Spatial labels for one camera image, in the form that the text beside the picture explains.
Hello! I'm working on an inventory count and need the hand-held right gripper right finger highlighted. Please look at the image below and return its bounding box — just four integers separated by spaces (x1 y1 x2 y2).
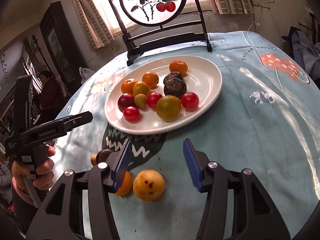
182 138 292 240

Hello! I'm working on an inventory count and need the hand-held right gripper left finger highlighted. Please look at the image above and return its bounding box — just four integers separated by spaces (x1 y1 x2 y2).
26 139 133 240

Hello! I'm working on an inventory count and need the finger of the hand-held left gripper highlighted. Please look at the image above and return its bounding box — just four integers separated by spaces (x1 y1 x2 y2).
62 112 93 133

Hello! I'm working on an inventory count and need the small orange tangerine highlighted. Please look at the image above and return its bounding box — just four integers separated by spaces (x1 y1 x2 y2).
142 71 159 88
114 170 132 197
121 79 138 95

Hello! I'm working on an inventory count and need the dark wrinkled passionfruit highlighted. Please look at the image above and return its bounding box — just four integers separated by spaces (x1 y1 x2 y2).
163 71 185 85
96 149 115 164
164 81 187 99

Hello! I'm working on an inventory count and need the spotted yellow loquat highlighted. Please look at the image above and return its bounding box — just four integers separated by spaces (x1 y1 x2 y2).
133 169 165 201

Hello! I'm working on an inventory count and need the dark red plum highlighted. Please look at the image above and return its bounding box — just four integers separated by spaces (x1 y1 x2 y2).
117 93 136 112

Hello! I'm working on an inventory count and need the small red plum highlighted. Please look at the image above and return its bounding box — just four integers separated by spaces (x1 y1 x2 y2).
147 92 163 109
123 106 141 123

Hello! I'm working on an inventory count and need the yellow-green tangerine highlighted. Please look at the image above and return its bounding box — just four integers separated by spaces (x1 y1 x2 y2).
155 95 182 122

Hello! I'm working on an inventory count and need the yellowish orange tangerine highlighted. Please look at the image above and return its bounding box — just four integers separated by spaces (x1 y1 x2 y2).
133 81 151 97

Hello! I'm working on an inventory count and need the white oval plate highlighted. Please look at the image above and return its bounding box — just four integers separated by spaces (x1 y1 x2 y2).
104 55 223 135

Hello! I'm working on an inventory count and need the large orange tangerine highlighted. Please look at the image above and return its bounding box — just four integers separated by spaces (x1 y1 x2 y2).
169 60 188 76

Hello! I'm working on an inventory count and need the person's left forearm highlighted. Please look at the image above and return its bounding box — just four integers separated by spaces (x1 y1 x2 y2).
11 180 38 230

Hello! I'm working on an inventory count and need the person's left hand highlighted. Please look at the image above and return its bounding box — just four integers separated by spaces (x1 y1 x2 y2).
11 145 55 193

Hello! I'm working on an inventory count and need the white plastic bag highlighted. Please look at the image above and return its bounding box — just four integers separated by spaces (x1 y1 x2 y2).
79 67 93 84

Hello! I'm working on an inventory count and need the light blue printed tablecloth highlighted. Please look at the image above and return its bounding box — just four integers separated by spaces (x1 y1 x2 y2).
54 31 320 240

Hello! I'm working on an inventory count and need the dark wooden cabinet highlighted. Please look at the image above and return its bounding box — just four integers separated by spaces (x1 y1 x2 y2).
39 1 78 85

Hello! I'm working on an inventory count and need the pile of blue clothes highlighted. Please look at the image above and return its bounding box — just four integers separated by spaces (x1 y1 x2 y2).
281 26 320 78

